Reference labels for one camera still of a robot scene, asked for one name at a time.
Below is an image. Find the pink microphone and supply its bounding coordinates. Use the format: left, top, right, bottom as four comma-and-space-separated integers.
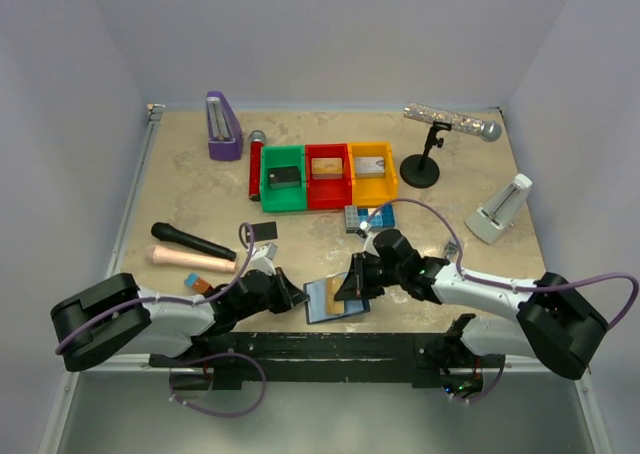
145, 245, 236, 273

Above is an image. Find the green plastic bin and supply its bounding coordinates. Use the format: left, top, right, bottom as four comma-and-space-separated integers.
260, 145, 307, 213

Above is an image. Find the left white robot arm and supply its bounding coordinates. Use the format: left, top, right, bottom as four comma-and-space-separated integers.
50, 268, 309, 372

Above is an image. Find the navy blue card holder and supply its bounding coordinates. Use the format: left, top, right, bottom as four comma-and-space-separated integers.
303, 273, 370, 325

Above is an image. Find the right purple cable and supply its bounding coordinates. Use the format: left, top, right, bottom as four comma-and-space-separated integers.
367, 198, 640, 331

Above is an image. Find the black microphone stand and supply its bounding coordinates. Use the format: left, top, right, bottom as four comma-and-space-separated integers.
400, 122, 452, 189

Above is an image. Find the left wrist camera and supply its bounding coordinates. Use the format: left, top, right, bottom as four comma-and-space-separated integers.
249, 243, 277, 276

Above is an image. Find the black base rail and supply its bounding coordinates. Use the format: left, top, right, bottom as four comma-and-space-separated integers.
194, 331, 481, 391

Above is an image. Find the black VIP card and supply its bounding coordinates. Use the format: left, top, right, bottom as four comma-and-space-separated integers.
251, 221, 278, 242

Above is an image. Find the blue grey lego block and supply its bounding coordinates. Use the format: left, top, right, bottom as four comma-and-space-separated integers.
344, 205, 396, 233

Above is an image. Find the gold card from holder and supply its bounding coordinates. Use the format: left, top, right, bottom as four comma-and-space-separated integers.
325, 273, 346, 316

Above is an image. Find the red microphone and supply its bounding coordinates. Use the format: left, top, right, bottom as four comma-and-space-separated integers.
248, 130, 267, 202

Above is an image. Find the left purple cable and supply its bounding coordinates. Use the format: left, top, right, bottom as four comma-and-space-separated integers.
53, 222, 257, 356

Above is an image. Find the small grey block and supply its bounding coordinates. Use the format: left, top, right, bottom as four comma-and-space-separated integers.
443, 238, 460, 261

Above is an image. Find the orange blue toy block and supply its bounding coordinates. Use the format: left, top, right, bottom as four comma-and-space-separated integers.
184, 273, 212, 295

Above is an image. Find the red plastic bin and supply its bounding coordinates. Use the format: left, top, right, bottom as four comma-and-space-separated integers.
305, 143, 352, 210

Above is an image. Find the white metronome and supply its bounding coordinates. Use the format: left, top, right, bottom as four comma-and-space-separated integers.
465, 173, 532, 245

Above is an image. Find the black credit card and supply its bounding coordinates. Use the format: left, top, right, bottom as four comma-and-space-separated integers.
267, 166, 301, 190

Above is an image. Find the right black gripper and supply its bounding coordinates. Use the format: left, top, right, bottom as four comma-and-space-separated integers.
334, 251, 405, 301

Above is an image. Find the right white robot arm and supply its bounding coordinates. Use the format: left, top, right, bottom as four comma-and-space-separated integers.
334, 229, 608, 380

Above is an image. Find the yellow plastic bin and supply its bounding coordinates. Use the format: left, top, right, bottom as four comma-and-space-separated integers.
348, 142, 398, 207

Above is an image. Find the glitter silver microphone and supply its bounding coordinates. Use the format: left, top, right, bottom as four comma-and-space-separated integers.
404, 103, 502, 142

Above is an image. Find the silver credit card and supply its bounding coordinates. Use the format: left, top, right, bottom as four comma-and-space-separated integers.
353, 156, 386, 179

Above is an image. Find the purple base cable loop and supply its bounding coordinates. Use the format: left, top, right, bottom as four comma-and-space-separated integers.
168, 351, 271, 419

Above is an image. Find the black microphone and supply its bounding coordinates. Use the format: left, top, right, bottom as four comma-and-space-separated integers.
151, 222, 237, 261

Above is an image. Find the gold credit card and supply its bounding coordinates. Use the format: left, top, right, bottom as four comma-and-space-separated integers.
310, 157, 343, 180

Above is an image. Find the purple metronome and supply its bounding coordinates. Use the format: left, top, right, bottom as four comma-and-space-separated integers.
206, 91, 244, 162

